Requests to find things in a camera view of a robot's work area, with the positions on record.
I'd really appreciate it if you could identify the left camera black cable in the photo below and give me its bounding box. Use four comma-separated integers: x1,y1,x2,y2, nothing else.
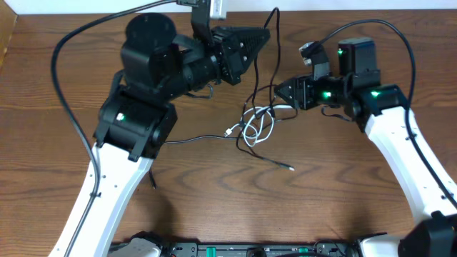
50,0,201,257

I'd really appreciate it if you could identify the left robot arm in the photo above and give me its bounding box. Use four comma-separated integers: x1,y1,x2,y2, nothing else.
51,13,270,256

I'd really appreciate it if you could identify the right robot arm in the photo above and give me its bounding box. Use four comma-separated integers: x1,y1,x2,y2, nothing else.
274,37,456,256

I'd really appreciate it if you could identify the right camera black cable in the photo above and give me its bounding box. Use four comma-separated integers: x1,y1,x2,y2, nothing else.
313,18,457,211

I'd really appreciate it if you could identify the camera black cable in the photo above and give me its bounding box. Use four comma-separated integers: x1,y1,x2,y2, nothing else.
50,0,201,257
313,18,457,211

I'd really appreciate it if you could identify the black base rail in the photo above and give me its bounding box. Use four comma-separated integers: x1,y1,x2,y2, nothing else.
107,231,361,257

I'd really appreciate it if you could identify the white usb cable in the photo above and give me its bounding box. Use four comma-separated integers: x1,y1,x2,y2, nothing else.
224,104,296,148

